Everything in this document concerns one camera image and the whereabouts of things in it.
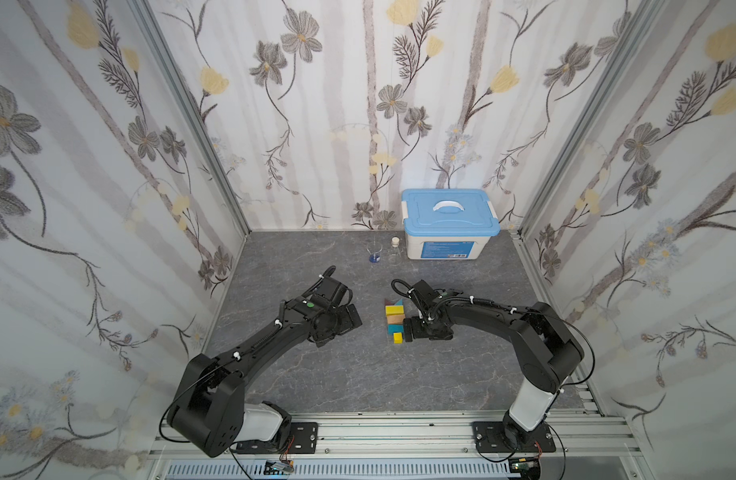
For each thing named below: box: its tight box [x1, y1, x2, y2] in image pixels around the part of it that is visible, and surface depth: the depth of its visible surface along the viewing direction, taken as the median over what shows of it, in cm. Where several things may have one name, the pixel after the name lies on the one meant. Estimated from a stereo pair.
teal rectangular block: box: [387, 324, 405, 337], surface depth 94 cm
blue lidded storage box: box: [401, 188, 500, 261], surface depth 106 cm
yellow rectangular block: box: [385, 305, 405, 315], surface depth 98 cm
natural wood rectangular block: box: [387, 314, 405, 325], surface depth 95 cm
